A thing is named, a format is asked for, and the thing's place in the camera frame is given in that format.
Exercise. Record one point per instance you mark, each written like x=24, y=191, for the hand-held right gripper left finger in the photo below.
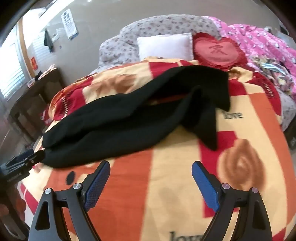
x=97, y=185

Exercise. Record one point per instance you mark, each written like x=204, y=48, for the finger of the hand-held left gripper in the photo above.
x=34, y=158

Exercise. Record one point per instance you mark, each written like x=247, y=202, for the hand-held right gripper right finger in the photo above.
x=205, y=185

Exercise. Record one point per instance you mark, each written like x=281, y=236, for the black pants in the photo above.
x=115, y=120

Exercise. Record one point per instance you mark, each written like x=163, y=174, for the orange red printed blanket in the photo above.
x=161, y=185

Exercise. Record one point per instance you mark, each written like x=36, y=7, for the dark wooden desk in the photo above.
x=30, y=99

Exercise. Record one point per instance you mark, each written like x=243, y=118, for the window with blinds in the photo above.
x=11, y=67

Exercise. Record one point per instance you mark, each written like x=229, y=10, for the dark hanging cloth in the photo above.
x=48, y=40

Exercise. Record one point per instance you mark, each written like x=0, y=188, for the red heart cushion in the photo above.
x=217, y=52

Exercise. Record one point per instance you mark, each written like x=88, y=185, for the colourful patterned cloth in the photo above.
x=272, y=69

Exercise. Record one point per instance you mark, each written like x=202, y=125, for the white pillow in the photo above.
x=166, y=45

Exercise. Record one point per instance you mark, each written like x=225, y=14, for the pink printed quilt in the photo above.
x=254, y=39

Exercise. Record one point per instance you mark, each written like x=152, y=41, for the red wall sticker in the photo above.
x=34, y=63

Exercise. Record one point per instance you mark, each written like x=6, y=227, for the eye chart wall poster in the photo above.
x=69, y=24

